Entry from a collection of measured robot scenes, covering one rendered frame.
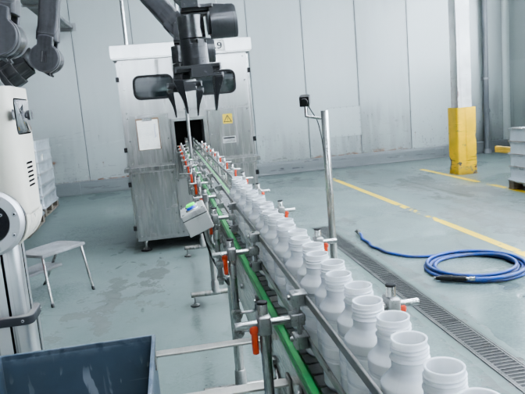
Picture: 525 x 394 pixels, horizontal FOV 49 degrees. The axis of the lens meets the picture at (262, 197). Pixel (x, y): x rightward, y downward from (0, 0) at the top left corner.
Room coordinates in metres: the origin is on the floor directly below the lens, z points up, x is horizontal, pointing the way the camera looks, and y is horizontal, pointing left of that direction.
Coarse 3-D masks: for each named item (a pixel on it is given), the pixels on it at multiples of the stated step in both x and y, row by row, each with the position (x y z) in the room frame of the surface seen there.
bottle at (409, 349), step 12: (396, 336) 0.55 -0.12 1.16; (408, 336) 0.55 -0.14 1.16; (420, 336) 0.55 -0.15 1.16; (396, 348) 0.53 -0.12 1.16; (408, 348) 0.52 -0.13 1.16; (420, 348) 0.52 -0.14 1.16; (396, 360) 0.53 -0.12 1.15; (408, 360) 0.52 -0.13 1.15; (420, 360) 0.52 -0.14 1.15; (396, 372) 0.53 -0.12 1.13; (408, 372) 0.52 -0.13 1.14; (420, 372) 0.52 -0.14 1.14; (384, 384) 0.53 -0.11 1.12; (396, 384) 0.52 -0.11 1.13; (408, 384) 0.52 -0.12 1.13; (420, 384) 0.52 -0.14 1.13
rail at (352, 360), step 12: (216, 180) 2.39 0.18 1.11; (216, 192) 2.48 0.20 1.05; (240, 228) 1.69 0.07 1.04; (252, 228) 1.38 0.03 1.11; (264, 240) 1.22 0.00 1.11; (288, 276) 0.96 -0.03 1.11; (276, 288) 1.10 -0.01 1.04; (312, 312) 0.79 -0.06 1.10; (324, 324) 0.73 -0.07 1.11; (336, 336) 0.68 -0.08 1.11; (312, 348) 0.81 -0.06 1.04; (324, 360) 0.76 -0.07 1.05; (348, 360) 0.63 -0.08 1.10; (360, 372) 0.59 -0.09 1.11; (336, 384) 0.69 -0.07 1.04; (372, 384) 0.55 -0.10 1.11
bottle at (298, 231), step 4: (296, 228) 1.08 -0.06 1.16; (300, 228) 1.08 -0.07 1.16; (288, 232) 1.06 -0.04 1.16; (292, 232) 1.08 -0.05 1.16; (296, 232) 1.08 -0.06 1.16; (300, 232) 1.05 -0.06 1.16; (304, 232) 1.05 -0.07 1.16; (288, 236) 1.06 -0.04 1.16; (292, 236) 1.05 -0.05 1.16; (288, 240) 1.06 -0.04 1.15; (288, 244) 1.06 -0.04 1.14; (288, 248) 1.06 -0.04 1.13; (288, 252) 1.05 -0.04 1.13; (284, 256) 1.05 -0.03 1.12; (288, 256) 1.04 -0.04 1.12; (284, 260) 1.05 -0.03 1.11; (284, 264) 1.06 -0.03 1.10
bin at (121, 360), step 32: (32, 352) 1.11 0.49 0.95; (64, 352) 1.12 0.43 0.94; (96, 352) 1.13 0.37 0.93; (128, 352) 1.14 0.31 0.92; (160, 352) 1.10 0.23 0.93; (192, 352) 1.10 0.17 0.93; (0, 384) 1.07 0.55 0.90; (32, 384) 1.11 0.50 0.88; (64, 384) 1.12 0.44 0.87; (96, 384) 1.13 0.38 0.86; (128, 384) 1.14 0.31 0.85; (256, 384) 0.93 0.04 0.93; (288, 384) 0.92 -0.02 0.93
